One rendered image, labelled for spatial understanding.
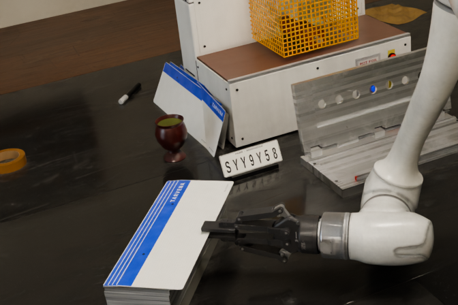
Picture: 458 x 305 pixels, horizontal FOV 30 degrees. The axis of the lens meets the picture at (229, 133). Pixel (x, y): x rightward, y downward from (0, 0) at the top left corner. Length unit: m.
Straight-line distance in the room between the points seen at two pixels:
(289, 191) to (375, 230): 0.47
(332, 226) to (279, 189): 0.44
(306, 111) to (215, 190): 0.36
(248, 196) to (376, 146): 0.37
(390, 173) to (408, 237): 0.16
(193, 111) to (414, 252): 0.95
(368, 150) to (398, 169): 0.45
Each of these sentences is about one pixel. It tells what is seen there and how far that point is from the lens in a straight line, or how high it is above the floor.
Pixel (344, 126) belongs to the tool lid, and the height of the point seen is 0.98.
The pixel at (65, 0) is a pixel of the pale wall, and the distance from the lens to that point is 3.65.
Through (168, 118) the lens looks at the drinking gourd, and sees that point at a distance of 2.24.
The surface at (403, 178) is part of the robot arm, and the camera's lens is 1.72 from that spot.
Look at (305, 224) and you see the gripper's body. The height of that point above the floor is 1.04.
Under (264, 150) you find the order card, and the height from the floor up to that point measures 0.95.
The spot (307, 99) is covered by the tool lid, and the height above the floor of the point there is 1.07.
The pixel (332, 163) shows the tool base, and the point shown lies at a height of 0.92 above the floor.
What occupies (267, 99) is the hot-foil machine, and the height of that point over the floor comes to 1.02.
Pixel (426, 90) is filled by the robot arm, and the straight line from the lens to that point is 1.51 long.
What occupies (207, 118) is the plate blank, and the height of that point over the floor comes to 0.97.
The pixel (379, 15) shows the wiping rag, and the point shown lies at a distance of 3.17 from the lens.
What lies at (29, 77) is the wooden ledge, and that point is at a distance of 3.01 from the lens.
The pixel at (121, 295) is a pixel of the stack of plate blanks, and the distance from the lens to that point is 1.63.
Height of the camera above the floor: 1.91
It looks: 26 degrees down
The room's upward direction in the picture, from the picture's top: 7 degrees counter-clockwise
